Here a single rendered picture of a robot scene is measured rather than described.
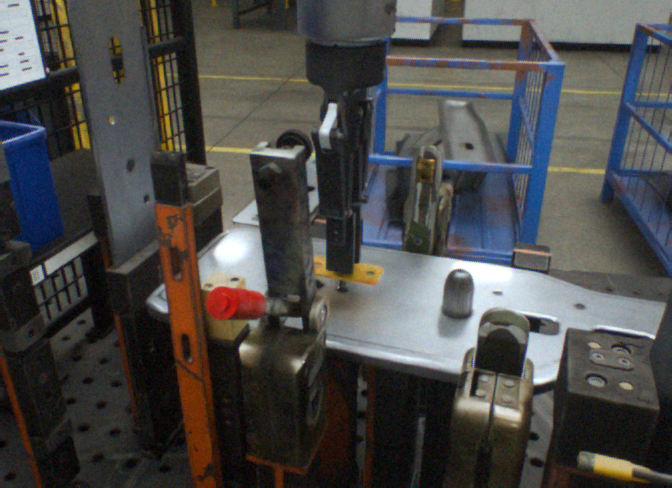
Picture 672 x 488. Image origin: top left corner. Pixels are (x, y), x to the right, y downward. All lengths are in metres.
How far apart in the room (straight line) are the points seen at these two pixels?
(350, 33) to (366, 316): 0.28
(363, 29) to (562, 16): 7.93
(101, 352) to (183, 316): 0.59
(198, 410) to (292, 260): 0.21
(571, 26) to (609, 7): 0.46
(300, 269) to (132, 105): 0.34
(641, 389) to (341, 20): 0.36
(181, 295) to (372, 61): 0.27
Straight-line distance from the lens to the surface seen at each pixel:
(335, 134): 0.55
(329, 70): 0.56
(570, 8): 8.46
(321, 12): 0.55
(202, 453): 0.68
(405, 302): 0.67
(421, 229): 0.79
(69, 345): 1.20
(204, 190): 0.85
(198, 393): 0.63
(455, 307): 0.65
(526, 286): 0.73
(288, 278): 0.51
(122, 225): 0.76
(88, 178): 0.98
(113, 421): 1.01
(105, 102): 0.72
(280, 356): 0.51
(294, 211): 0.46
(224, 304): 0.40
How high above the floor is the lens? 1.36
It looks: 26 degrees down
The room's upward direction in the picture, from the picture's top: straight up
